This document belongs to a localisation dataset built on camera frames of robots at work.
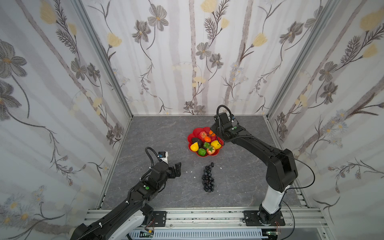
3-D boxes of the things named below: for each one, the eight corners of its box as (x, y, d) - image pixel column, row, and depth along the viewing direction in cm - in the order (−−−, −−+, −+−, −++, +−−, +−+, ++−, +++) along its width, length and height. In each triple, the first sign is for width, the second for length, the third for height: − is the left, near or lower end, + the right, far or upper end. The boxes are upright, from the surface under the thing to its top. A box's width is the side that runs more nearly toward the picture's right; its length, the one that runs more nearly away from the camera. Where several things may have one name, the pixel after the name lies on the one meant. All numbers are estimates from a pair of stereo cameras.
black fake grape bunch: (202, 192, 84) (202, 190, 81) (201, 165, 95) (201, 161, 92) (214, 193, 84) (216, 190, 81) (212, 165, 95) (213, 161, 92)
